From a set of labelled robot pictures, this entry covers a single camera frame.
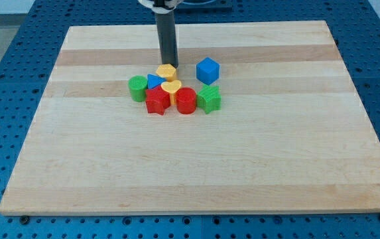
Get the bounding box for red cylinder block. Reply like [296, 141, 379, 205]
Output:
[176, 88, 197, 114]

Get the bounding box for green star block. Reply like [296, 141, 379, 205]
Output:
[196, 85, 222, 114]

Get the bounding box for yellow heart block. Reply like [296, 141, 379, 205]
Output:
[160, 80, 182, 105]

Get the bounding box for red star block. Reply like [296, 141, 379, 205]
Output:
[145, 86, 170, 116]

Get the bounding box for yellow hexagon block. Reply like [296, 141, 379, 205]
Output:
[156, 64, 178, 82]

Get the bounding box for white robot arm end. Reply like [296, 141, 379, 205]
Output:
[138, 0, 183, 14]

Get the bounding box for blue cube block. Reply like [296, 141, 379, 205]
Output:
[196, 57, 220, 85]

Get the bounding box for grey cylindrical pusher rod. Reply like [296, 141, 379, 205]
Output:
[155, 11, 179, 68]

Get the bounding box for green cylinder block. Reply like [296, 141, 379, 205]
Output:
[128, 76, 148, 102]

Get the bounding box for blue triangle block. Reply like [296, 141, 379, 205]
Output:
[147, 74, 166, 89]

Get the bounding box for light wooden board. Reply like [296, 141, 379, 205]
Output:
[0, 21, 380, 216]

